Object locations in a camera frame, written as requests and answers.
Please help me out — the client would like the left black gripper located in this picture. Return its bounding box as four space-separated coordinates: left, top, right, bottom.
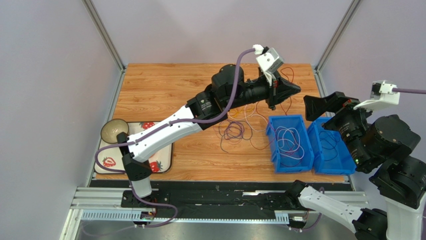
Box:
224 72 301 112

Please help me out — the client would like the strawberry print tray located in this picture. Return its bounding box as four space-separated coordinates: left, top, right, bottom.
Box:
94 121 173 174

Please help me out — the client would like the blue thin cable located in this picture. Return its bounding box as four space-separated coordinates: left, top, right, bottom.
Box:
217 119 247 154

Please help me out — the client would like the yellow thin cable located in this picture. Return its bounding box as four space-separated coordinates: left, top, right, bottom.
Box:
226 106 259 121

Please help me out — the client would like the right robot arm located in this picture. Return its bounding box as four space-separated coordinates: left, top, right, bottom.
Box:
284 91 426 240

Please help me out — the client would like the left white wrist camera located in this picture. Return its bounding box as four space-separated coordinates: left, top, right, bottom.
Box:
252 44 284 87

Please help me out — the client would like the left blue plastic bin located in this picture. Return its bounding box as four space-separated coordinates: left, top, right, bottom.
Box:
265 115 314 174

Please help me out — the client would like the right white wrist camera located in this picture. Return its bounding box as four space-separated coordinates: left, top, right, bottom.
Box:
353 80 400 112

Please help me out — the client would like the blue plastic bin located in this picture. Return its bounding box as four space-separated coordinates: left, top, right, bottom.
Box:
265 115 314 174
307 117 356 176

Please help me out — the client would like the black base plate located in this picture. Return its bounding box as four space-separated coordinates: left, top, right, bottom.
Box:
120 180 319 221

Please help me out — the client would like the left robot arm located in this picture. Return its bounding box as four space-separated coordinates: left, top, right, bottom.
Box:
116 64 301 198

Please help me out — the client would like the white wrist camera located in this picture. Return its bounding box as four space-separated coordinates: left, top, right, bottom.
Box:
353 80 400 112
252 44 284 87

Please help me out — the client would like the aluminium frame rail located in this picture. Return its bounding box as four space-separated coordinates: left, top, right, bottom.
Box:
59 186 380 240

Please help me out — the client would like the right blue plastic bin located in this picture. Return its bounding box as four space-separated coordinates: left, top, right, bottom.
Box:
307 117 356 176

